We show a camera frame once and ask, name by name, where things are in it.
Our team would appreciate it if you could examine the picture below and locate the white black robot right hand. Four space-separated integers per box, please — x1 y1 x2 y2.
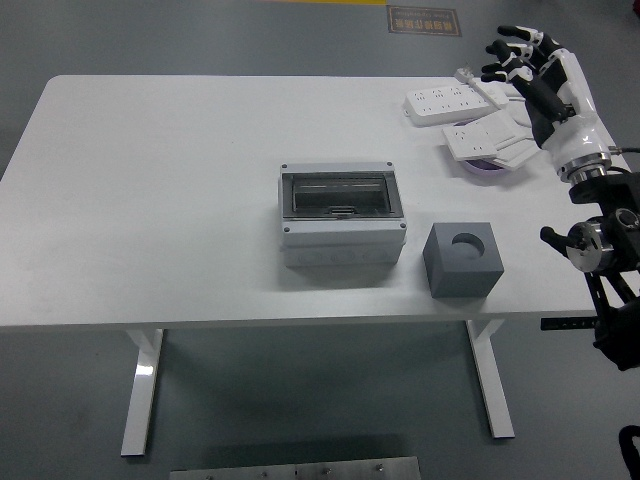
481 23 614 170

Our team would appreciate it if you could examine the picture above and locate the transparent hinged box lid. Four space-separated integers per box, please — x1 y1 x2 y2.
281 172 404 220

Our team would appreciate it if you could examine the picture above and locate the grey plastic enclosure box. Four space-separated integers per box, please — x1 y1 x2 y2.
277 159 407 268

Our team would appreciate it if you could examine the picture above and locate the white flat socket plate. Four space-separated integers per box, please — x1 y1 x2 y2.
464 134 541 171

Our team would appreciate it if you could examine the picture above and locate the purple round disc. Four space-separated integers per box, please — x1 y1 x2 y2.
462 159 506 174

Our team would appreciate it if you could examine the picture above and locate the small white power strip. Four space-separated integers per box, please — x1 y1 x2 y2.
441 110 521 161

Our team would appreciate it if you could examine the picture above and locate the large white power strip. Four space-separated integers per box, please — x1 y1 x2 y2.
403 84 491 129

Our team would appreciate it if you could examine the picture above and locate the grey cube holder block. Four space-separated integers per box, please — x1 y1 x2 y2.
422 220 504 300

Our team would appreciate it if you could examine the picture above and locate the dark floor sign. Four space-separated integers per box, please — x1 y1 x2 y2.
387 4 463 37

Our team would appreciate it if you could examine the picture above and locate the black table control panel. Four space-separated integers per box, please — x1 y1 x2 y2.
541 316 599 331

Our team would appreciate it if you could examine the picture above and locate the white table leg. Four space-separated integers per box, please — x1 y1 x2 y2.
464 319 516 440
120 328 165 457

